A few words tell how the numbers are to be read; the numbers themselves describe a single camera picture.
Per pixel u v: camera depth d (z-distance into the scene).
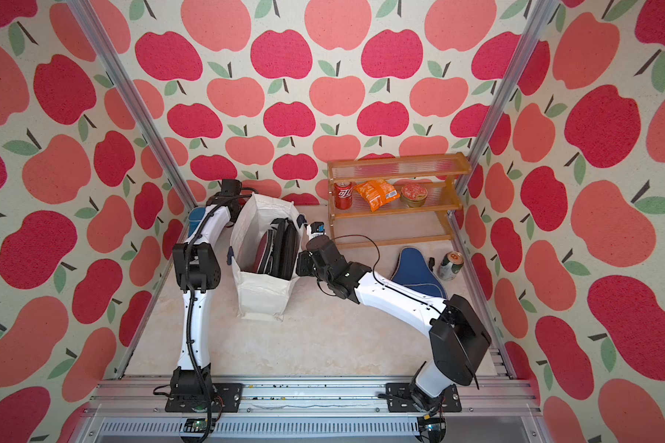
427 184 1.10
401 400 0.73
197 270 0.68
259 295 0.77
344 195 0.93
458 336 0.41
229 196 0.89
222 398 0.73
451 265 0.91
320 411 0.73
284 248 0.89
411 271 0.99
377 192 0.99
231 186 0.91
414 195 0.99
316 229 0.71
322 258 0.61
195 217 1.11
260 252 1.00
